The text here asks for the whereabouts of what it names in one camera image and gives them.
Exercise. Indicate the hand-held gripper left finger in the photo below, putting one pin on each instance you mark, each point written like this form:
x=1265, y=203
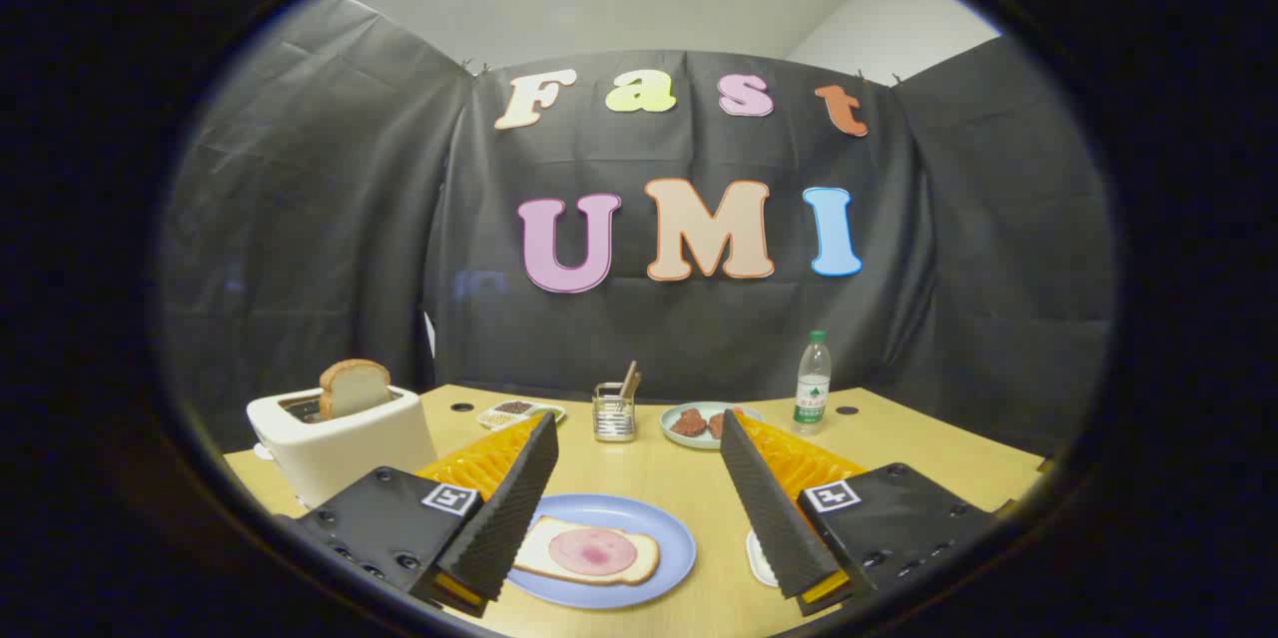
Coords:
x=509, y=518

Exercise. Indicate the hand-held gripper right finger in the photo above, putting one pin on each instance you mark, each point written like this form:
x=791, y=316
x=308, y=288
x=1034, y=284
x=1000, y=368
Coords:
x=769, y=508

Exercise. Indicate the toasted bread slice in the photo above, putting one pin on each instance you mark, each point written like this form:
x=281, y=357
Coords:
x=354, y=386

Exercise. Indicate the small white plate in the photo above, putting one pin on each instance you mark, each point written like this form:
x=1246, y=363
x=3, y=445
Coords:
x=757, y=558

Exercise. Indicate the pink ham slice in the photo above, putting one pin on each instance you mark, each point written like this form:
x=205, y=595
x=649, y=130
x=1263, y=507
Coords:
x=591, y=550

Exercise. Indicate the pale green plate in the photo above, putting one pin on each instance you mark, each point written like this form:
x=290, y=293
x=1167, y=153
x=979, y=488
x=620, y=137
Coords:
x=699, y=441

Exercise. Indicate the brown meat piece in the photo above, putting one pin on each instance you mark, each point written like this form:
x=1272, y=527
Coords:
x=716, y=425
x=688, y=422

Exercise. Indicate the blue plate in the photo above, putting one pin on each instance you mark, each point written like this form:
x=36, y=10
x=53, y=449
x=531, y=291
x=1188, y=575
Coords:
x=669, y=528

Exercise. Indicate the white divided condiment dish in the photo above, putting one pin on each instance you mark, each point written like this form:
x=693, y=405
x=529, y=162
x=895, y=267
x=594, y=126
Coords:
x=519, y=416

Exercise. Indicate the clear water bottle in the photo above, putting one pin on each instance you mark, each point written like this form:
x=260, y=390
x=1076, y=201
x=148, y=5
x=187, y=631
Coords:
x=813, y=388

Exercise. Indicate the white bread slice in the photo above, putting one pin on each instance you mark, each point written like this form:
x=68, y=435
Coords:
x=642, y=563

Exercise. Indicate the white toaster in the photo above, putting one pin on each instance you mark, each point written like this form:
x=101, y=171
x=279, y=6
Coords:
x=339, y=448

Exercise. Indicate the wooden stick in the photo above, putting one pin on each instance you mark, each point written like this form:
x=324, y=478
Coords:
x=628, y=376

